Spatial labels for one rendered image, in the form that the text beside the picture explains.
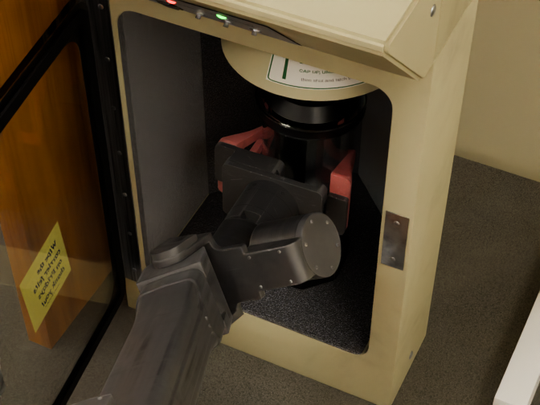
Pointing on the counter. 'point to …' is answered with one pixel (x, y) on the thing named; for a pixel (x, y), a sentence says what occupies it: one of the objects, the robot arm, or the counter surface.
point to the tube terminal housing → (407, 129)
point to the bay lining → (203, 121)
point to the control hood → (350, 28)
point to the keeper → (394, 240)
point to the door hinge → (115, 133)
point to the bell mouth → (291, 75)
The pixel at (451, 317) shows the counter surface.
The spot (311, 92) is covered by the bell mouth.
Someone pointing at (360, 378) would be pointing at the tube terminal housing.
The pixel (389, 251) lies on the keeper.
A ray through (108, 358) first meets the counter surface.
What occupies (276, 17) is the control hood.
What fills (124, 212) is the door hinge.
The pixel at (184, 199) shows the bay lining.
